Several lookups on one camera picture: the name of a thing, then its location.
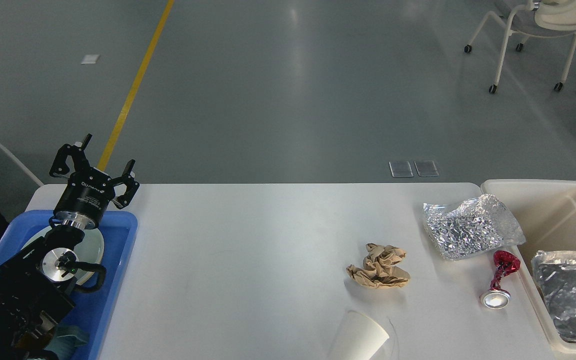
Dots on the floor socket plate right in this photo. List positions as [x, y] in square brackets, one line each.
[426, 168]

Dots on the foil tray container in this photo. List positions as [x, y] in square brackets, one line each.
[554, 273]

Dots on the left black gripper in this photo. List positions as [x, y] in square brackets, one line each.
[88, 191]

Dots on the white office chair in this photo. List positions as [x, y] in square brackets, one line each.
[544, 19]

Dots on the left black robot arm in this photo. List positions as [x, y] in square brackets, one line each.
[61, 270]

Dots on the brown paper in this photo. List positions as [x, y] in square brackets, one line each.
[379, 269]

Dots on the beige plastic bin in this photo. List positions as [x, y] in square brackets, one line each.
[546, 211]

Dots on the floor socket plate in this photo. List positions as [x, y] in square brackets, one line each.
[426, 168]
[401, 169]

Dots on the aluminium foil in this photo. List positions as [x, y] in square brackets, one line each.
[469, 228]

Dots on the floor socket plate left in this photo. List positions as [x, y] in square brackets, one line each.
[401, 169]

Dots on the red foil wrapper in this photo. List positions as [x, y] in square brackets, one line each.
[505, 264]

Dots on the teal mug yellow inside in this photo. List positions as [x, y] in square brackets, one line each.
[60, 343]

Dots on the white paper cup lying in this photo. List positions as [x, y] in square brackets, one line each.
[358, 337]

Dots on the blue plastic tray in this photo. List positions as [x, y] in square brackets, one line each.
[92, 312]

